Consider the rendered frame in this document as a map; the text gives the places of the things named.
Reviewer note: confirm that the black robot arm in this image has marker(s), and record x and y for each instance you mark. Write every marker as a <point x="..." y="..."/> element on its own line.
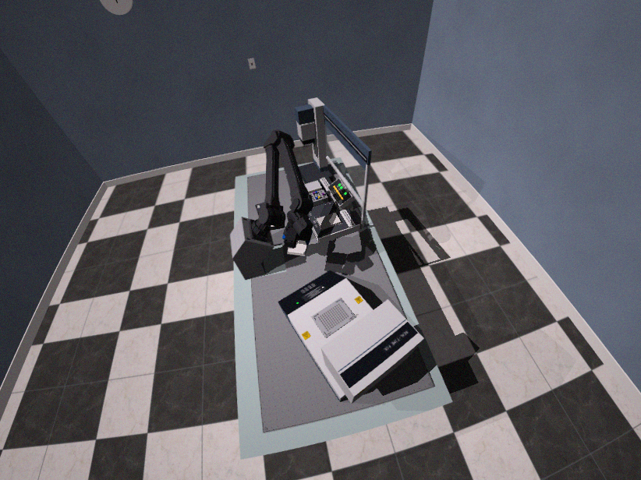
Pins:
<point x="271" y="212"/>

